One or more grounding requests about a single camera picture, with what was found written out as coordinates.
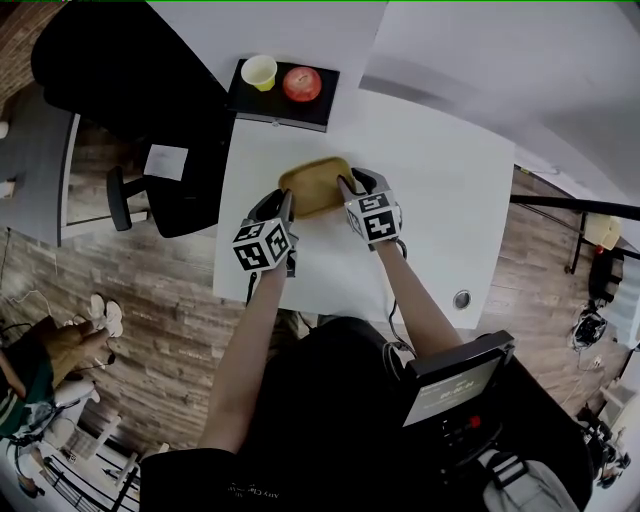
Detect person's black shirt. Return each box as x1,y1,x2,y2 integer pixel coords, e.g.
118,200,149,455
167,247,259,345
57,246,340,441
139,314,594,512

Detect white draped table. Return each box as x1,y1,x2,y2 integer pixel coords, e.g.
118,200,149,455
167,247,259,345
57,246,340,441
614,248,640,352

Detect black round stool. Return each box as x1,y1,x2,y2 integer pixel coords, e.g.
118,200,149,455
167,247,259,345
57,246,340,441
588,246,627,304

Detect white plastic jug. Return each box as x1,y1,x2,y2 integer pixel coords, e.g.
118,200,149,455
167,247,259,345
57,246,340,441
586,211,622,254

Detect black flat box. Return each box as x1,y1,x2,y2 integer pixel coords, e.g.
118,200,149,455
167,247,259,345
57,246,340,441
224,60,342,134

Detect grey desk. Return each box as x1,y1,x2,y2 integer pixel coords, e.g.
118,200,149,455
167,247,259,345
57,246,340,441
0,93,82,247

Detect person's right forearm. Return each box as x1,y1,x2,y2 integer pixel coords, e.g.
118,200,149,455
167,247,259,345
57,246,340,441
371,238,465,362

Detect person's camouflage trousers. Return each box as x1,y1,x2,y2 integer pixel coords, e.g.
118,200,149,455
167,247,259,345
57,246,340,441
271,309,307,359

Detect person's left forearm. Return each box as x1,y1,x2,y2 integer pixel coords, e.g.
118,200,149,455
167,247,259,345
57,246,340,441
196,268,288,457

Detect black and white cable bundle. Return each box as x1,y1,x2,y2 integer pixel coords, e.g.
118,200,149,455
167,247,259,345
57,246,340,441
571,306,609,352

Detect black chest-mounted screen device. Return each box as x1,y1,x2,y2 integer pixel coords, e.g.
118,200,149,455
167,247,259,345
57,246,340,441
401,329,517,472

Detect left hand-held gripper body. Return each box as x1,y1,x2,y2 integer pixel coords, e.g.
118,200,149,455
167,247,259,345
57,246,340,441
231,217,301,279

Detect red apple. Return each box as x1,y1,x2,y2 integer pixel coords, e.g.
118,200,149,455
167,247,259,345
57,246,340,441
281,65,323,103

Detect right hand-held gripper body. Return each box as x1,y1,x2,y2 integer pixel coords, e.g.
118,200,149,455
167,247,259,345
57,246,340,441
343,190,406,253

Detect tan shallow bowl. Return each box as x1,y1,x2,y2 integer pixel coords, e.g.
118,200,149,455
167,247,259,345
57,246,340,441
277,156,358,219

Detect black office chair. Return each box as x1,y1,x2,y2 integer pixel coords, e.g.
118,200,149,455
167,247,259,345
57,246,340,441
30,0,237,240

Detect whiteboard with black stand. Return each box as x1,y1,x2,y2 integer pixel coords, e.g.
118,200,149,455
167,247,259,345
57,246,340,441
509,191,640,275

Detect grey strapped bag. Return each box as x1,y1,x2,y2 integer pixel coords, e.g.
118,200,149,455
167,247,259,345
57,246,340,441
481,446,582,512

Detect yellow paper cup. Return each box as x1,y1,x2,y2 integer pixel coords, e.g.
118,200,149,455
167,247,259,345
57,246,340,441
240,53,279,93

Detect white paper sheet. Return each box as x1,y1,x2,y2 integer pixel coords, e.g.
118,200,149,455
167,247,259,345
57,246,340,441
143,143,190,182

